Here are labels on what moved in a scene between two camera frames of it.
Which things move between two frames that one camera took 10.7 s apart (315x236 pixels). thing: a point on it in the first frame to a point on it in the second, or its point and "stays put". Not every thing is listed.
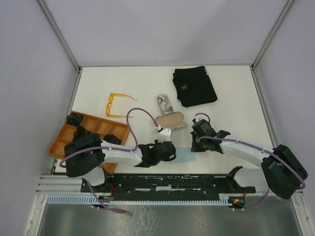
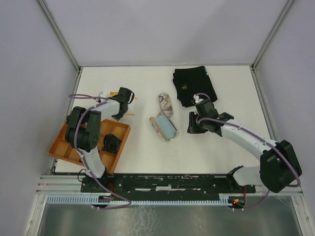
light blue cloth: [183, 154] to [166, 126]
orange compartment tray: [94, 125] stays put
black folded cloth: [194, 86] stays put
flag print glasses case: [173, 120] to [154, 121]
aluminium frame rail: [65, 186] stays put
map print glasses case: [165, 103] stays put
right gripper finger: [195, 145] to [193, 127]
